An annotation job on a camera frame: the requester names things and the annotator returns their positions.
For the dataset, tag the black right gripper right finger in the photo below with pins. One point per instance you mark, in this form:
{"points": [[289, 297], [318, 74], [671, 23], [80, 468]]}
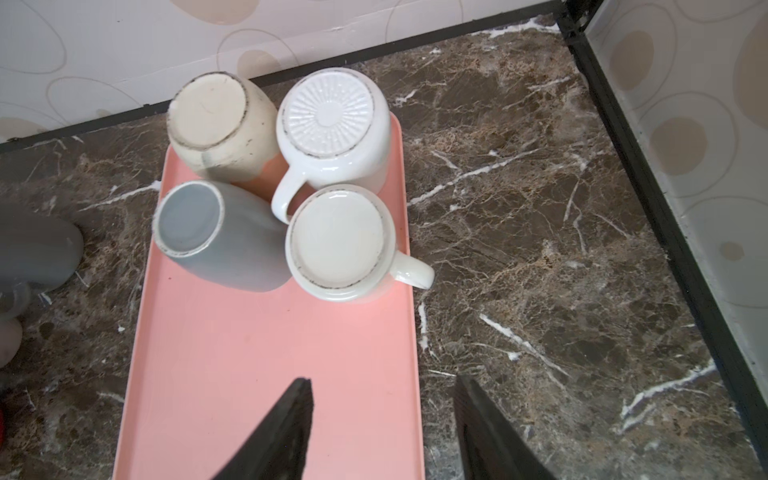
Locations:
{"points": [[490, 447]]}

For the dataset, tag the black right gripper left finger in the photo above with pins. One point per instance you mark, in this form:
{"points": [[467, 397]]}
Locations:
{"points": [[277, 448]]}

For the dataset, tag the white ceramic mug front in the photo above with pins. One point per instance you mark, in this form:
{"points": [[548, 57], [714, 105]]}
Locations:
{"points": [[342, 247]]}

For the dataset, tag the light grey ceramic mug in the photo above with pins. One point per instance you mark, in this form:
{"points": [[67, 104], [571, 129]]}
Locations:
{"points": [[222, 234]]}

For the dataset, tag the pink plastic tray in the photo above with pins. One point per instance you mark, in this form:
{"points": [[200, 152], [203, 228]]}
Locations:
{"points": [[209, 362]]}

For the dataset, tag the white ceramic mug back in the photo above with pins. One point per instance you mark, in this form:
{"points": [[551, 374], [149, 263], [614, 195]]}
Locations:
{"points": [[333, 127]]}

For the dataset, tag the dark grey ceramic mug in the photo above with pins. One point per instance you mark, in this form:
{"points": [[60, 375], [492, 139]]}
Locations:
{"points": [[38, 253]]}

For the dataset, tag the beige ceramic mug back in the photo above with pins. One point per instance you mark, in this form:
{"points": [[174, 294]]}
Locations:
{"points": [[223, 128]]}

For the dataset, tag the pinkish white ceramic mug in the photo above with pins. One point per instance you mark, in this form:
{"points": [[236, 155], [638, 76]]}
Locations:
{"points": [[11, 334]]}

